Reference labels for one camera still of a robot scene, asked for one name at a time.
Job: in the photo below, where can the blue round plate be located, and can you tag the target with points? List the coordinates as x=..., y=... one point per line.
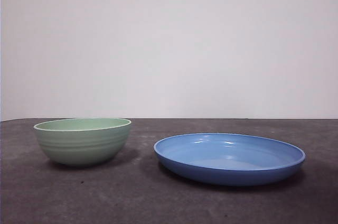
x=227, y=173

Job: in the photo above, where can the green ribbed bowl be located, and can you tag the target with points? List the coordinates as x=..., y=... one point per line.
x=84, y=144

